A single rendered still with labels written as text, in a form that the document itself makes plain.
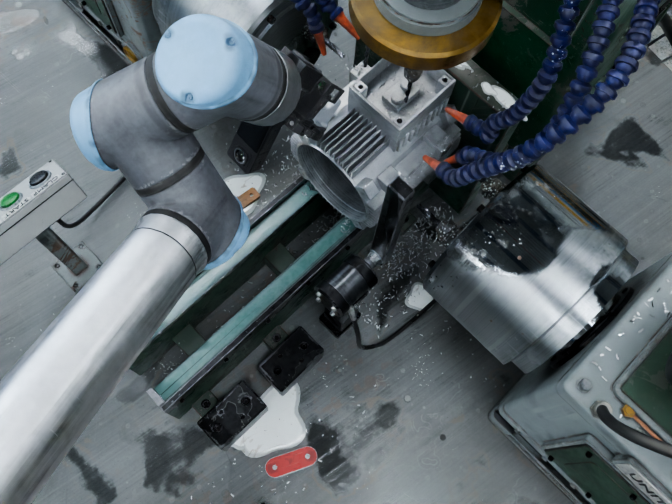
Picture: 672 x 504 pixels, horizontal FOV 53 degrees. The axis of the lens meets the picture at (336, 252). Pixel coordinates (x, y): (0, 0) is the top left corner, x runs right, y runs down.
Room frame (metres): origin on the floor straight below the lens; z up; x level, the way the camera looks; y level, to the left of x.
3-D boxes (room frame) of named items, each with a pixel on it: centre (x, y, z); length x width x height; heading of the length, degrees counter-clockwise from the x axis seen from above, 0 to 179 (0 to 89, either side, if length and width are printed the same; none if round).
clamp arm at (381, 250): (0.34, -0.07, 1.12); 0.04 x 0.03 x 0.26; 141
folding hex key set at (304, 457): (0.03, 0.03, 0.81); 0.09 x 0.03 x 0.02; 115
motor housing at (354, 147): (0.52, -0.04, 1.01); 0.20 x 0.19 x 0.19; 142
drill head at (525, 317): (0.32, -0.30, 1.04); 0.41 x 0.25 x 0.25; 51
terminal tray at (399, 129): (0.55, -0.07, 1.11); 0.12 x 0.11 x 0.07; 142
